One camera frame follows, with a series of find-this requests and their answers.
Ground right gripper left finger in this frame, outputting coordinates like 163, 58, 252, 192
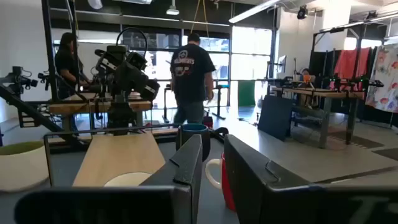
14, 134, 203, 224

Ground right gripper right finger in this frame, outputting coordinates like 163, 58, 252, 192
224, 134, 398, 224

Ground blue white floral mug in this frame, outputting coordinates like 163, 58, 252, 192
104, 172, 153, 187

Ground red and white mug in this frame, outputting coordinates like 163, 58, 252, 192
205, 152, 237, 212

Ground dark mug blue interior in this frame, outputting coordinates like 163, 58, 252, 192
175, 123, 211, 162

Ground white mug green interior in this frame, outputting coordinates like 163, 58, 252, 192
0, 140, 50, 192

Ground black panel board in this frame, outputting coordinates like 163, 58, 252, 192
257, 95, 294, 141

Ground wooden background table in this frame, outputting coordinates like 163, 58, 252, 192
49, 91, 153, 131

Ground green board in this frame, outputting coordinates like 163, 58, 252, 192
238, 80, 256, 107

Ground black stool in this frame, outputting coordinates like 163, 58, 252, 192
214, 83, 230, 121

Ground wooden table metal legs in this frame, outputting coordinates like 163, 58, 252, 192
272, 86, 365, 149

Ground person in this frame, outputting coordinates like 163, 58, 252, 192
170, 32, 216, 125
54, 32, 91, 100
300, 68, 315, 82

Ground red hanging cloth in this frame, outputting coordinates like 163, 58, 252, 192
333, 47, 371, 91

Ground floral hanging cloth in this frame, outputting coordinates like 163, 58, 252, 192
365, 43, 398, 113

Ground long ceiling light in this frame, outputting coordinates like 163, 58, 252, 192
228, 0, 280, 24

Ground pendant ceiling lamp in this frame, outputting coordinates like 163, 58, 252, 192
165, 0, 180, 16

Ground wooden shelf black frame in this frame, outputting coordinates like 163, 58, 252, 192
43, 123, 180, 187

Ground black frame strut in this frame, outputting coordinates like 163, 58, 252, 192
0, 83, 81, 149

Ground black rig post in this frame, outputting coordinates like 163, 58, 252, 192
41, 0, 60, 101

